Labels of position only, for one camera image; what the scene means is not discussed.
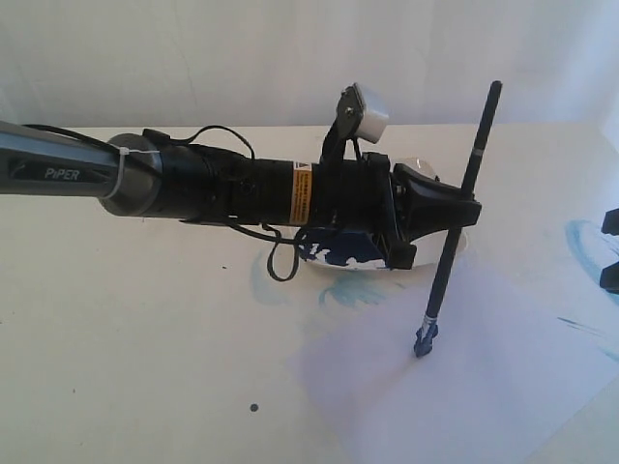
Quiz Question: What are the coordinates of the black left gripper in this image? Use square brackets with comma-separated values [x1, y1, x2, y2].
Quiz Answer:
[318, 152, 482, 270]

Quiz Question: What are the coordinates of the black paintbrush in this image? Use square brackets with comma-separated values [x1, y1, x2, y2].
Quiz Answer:
[413, 80, 503, 359]

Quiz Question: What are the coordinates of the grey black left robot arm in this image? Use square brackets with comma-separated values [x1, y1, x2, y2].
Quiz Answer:
[1, 123, 482, 270]

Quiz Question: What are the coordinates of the white square paint plate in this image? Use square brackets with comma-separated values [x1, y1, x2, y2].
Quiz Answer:
[290, 152, 482, 270]

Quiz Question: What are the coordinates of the white paper sheet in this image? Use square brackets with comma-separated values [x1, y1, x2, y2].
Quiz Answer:
[289, 263, 618, 463]

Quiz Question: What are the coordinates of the white zip tie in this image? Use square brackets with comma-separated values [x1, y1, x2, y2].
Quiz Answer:
[103, 145, 159, 199]

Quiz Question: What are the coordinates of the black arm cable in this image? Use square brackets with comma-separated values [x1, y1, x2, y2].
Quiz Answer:
[23, 124, 310, 282]

